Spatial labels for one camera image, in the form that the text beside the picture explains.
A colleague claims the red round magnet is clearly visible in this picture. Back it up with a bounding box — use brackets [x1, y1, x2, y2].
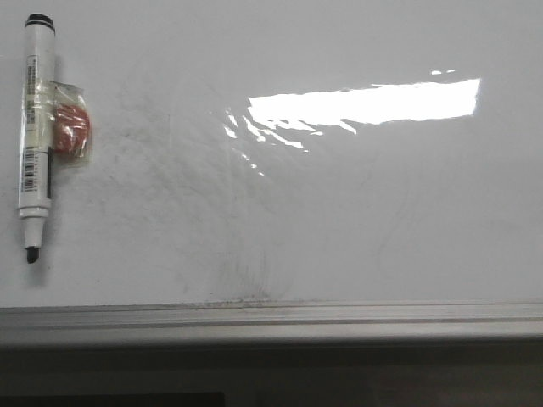
[53, 82, 92, 166]

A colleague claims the white black whiteboard marker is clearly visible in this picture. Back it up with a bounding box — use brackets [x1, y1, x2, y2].
[18, 14, 56, 264]

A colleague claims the white whiteboard with aluminium frame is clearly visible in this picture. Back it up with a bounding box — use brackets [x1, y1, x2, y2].
[1, 1, 542, 348]

